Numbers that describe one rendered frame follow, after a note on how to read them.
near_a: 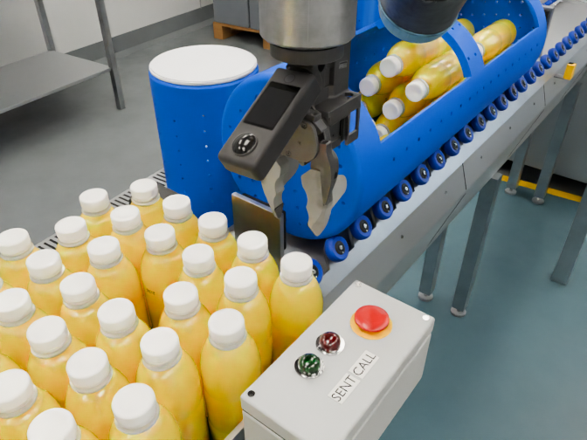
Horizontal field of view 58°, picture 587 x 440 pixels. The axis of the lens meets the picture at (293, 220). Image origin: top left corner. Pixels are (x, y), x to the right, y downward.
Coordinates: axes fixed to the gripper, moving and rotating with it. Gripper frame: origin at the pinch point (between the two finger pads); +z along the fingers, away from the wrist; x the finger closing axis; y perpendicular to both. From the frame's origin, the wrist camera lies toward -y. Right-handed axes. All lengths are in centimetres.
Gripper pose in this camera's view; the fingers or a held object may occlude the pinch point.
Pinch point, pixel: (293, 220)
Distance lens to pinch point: 61.0
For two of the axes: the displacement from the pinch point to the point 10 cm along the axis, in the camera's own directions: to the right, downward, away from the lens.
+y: 6.1, -4.6, 6.4
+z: 0.0, 8.1, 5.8
